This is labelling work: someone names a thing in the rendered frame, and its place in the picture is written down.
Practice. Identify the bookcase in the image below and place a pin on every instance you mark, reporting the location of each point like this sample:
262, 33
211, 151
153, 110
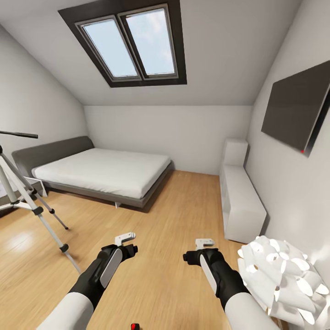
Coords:
242, 210

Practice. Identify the camera tripod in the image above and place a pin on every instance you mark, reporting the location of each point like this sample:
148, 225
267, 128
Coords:
13, 173

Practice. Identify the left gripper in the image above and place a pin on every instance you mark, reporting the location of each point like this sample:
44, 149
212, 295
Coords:
129, 251

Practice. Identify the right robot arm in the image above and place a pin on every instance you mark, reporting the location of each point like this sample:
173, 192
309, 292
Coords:
241, 308

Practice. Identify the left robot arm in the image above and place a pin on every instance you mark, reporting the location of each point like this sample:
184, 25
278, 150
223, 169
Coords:
76, 309

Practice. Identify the wall mounted tv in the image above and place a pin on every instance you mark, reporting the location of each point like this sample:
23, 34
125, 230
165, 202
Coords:
295, 104

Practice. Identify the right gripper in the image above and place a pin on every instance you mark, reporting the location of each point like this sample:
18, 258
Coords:
192, 257

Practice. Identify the bed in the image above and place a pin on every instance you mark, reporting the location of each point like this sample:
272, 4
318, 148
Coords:
74, 165

